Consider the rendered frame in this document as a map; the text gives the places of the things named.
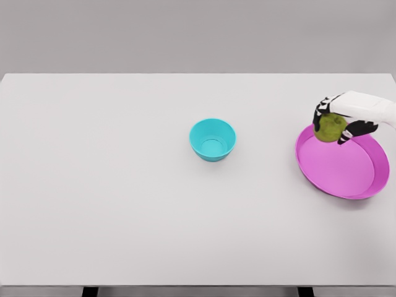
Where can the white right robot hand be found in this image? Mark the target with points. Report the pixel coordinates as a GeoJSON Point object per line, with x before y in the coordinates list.
{"type": "Point", "coordinates": [355, 105]}

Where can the green apple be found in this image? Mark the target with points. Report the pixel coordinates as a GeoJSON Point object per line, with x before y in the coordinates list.
{"type": "Point", "coordinates": [329, 127]}

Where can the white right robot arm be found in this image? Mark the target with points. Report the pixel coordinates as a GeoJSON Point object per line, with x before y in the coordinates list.
{"type": "Point", "coordinates": [392, 112]}

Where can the pink plate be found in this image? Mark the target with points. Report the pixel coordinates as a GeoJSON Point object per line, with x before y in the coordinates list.
{"type": "Point", "coordinates": [340, 164]}

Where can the blue bowl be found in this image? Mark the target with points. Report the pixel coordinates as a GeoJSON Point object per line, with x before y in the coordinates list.
{"type": "Point", "coordinates": [213, 142]}

